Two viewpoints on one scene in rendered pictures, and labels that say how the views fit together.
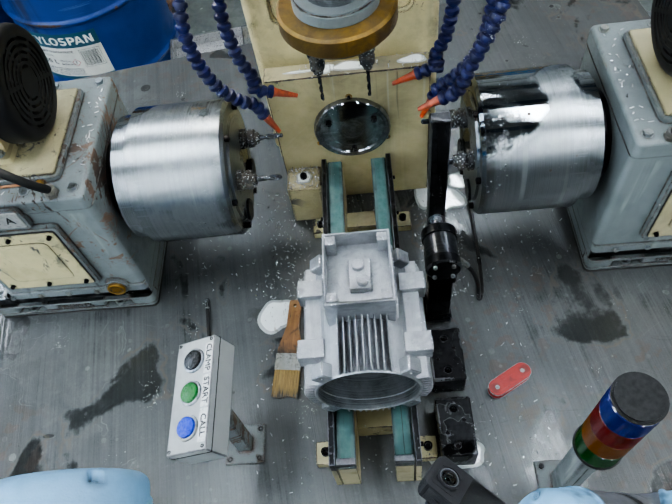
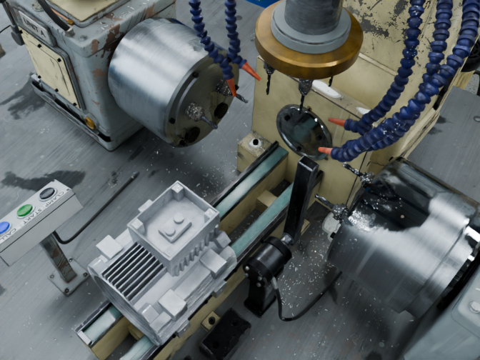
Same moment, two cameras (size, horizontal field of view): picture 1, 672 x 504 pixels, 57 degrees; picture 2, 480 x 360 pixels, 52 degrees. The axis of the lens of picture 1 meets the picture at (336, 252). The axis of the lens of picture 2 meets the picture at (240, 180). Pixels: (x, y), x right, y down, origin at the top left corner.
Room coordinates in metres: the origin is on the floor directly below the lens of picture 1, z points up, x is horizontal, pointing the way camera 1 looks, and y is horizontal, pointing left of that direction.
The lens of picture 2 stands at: (0.17, -0.33, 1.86)
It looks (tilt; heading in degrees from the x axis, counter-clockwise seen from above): 55 degrees down; 31
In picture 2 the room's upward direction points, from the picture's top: 3 degrees clockwise
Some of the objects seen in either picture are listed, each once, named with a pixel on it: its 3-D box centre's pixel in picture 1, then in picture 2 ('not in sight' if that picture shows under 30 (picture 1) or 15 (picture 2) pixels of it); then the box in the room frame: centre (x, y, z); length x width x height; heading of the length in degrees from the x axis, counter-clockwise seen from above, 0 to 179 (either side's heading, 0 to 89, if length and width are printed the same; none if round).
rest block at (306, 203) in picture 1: (307, 192); (254, 156); (0.85, 0.04, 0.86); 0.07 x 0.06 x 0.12; 83
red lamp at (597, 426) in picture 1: (621, 419); not in sight; (0.19, -0.29, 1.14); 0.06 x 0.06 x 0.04
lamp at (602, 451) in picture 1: (610, 430); not in sight; (0.19, -0.29, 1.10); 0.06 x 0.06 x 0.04
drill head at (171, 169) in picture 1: (164, 174); (160, 72); (0.81, 0.29, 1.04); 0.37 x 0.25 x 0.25; 83
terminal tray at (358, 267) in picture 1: (359, 278); (175, 228); (0.47, -0.03, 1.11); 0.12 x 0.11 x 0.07; 173
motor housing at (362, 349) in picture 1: (364, 330); (163, 267); (0.43, -0.02, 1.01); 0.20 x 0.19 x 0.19; 173
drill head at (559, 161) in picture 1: (538, 139); (416, 244); (0.72, -0.39, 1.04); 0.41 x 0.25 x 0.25; 83
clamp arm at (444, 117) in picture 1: (437, 175); (297, 206); (0.62, -0.18, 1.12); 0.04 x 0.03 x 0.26; 173
